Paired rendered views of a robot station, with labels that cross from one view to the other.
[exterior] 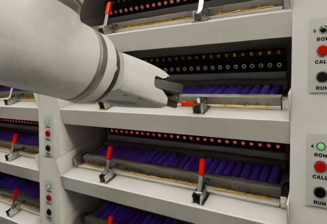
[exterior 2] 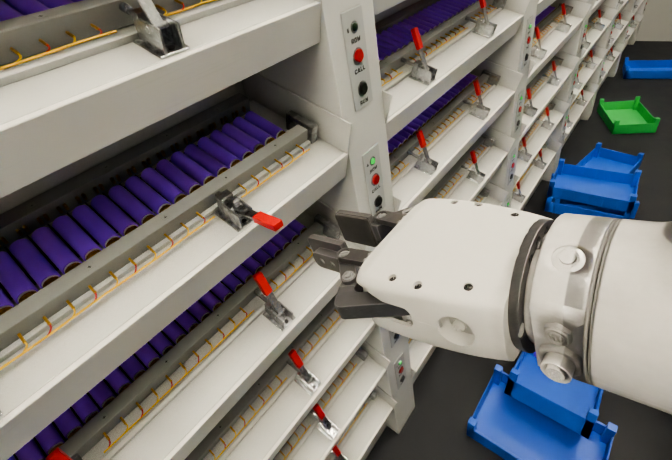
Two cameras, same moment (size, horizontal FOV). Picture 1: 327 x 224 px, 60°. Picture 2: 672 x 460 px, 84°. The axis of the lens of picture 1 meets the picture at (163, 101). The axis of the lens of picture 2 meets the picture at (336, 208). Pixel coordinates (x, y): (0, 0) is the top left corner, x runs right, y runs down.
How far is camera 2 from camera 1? 50 cm
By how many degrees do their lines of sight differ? 76
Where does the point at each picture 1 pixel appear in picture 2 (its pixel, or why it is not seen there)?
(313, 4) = not seen: outside the picture
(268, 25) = (297, 32)
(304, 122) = (357, 146)
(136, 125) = (132, 346)
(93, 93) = not seen: hidden behind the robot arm
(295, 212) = not seen: hidden behind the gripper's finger
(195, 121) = (252, 236)
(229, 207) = (312, 287)
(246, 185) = (295, 253)
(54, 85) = not seen: outside the picture
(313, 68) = (355, 81)
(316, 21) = (346, 16)
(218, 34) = (228, 70)
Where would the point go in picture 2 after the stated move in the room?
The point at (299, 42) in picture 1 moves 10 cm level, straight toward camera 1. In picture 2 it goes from (336, 50) to (414, 50)
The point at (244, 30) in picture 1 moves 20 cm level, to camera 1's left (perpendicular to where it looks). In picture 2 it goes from (267, 49) to (175, 146)
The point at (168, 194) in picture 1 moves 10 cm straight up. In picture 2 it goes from (242, 359) to (215, 314)
